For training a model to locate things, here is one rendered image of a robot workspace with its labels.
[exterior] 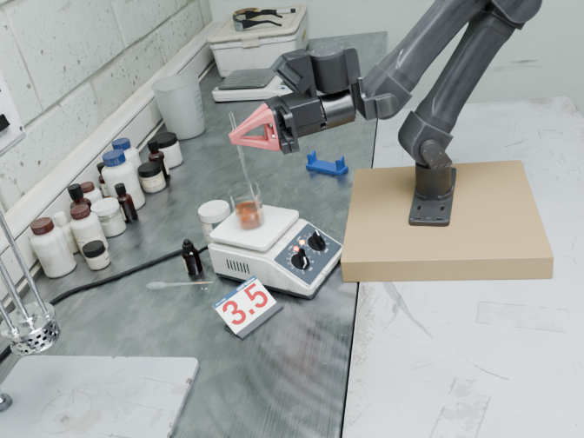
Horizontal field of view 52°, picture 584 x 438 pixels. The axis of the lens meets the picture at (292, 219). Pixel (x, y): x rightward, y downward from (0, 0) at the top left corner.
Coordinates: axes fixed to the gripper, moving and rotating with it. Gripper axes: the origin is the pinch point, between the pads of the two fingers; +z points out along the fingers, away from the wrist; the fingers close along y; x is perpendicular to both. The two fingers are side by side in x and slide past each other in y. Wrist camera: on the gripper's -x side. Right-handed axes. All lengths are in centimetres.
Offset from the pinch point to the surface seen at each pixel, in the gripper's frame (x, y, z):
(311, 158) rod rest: 23.1, -31.6, -17.4
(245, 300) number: 21.8, 13.3, 6.0
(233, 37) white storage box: 11, -110, -14
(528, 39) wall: 39, -108, -121
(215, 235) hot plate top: 15.4, 1.8, 7.6
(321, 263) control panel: 21.6, 10.3, -7.8
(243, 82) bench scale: 20, -91, -12
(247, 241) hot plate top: 15.6, 6.2, 2.9
